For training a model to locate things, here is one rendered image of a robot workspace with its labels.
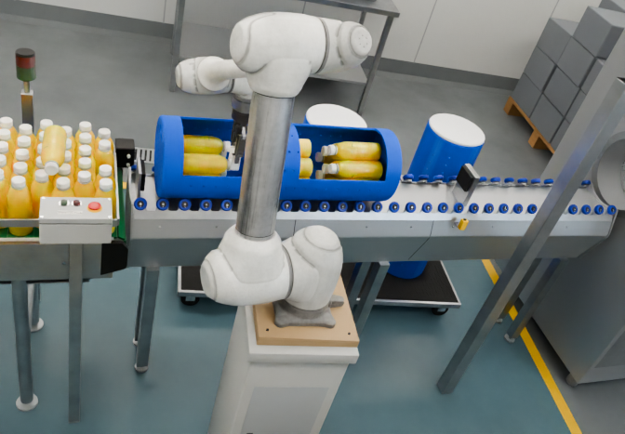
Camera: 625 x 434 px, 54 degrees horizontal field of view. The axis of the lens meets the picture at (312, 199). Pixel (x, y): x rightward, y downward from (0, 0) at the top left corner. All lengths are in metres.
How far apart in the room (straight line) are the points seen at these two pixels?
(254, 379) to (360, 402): 1.21
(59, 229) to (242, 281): 0.62
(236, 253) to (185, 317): 1.58
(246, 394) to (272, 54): 1.02
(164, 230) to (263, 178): 0.82
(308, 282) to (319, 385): 0.39
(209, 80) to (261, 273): 0.61
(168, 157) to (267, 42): 0.81
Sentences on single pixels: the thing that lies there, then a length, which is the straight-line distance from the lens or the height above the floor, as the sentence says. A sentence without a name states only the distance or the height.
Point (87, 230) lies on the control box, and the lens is 1.95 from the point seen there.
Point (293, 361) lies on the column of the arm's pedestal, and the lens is 1.80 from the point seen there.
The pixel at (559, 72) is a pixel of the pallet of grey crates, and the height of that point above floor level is 0.64.
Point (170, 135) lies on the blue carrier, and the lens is 2.09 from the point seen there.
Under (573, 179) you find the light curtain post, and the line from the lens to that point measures 2.43.
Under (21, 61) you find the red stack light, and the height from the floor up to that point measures 1.23.
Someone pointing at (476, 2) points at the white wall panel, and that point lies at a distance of 6.00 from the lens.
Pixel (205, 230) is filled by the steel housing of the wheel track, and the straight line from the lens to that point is 2.27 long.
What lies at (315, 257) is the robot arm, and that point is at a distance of 1.65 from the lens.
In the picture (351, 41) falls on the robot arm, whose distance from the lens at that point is 1.44.
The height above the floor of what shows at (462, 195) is 0.97.
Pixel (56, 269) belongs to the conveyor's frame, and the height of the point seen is 0.78.
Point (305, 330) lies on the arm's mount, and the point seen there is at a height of 1.03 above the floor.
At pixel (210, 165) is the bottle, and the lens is 2.15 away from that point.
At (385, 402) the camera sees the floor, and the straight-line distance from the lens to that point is 3.06.
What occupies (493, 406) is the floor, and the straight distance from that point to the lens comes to 3.31.
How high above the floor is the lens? 2.36
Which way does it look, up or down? 36 degrees down
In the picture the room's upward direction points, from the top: 17 degrees clockwise
